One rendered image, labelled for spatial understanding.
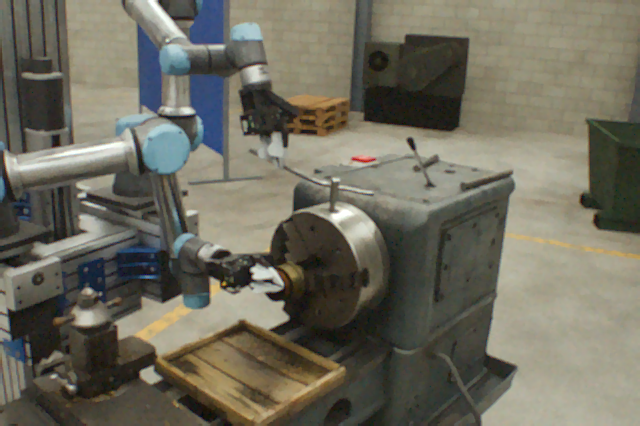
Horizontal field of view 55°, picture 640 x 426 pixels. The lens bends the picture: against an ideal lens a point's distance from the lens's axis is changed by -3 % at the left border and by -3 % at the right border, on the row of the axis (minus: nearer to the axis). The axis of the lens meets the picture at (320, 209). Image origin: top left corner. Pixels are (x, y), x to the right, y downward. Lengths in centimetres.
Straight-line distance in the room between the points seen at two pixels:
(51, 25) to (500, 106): 1004
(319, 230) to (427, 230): 27
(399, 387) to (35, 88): 127
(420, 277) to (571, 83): 982
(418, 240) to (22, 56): 116
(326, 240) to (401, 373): 44
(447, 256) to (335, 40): 1061
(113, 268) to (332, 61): 1057
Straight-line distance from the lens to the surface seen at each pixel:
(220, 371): 155
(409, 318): 167
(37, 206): 187
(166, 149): 150
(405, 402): 182
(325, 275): 150
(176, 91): 196
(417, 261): 160
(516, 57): 1136
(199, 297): 168
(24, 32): 188
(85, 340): 128
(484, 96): 1148
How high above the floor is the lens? 170
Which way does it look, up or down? 17 degrees down
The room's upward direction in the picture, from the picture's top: 3 degrees clockwise
